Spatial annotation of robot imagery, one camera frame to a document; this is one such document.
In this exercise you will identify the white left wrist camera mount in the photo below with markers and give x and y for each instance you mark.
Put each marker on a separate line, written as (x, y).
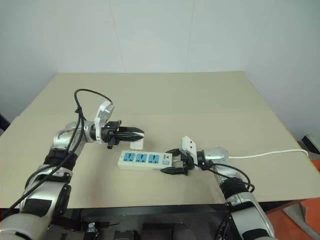
(104, 113)

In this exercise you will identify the grey black box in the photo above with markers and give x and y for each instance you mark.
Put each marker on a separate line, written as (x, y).
(312, 142)

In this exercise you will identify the dark object beside table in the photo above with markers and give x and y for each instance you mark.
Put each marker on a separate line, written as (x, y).
(3, 123)

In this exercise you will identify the dark rounded shape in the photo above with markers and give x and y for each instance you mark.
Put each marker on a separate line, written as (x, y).
(126, 233)

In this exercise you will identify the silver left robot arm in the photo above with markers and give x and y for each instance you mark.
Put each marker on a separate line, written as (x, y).
(37, 200)

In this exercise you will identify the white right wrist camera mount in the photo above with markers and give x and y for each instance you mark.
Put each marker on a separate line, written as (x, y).
(188, 146)

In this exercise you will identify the white power strip blue sockets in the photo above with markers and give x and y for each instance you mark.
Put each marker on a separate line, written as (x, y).
(140, 160)

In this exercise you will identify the small silver blue part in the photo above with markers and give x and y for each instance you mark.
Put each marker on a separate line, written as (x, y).
(91, 226)

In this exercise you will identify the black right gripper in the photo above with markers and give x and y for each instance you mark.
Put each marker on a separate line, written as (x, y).
(186, 163)

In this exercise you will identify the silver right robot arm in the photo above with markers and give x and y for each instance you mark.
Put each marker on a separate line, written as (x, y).
(220, 153)

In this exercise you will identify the black frame under table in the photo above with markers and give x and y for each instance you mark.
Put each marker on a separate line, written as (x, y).
(150, 212)

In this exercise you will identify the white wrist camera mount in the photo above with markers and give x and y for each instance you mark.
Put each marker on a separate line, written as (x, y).
(104, 113)
(188, 146)

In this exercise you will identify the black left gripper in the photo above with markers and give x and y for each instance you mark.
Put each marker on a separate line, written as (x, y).
(110, 132)

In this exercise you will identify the white charger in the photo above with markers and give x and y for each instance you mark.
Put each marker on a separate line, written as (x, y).
(137, 145)

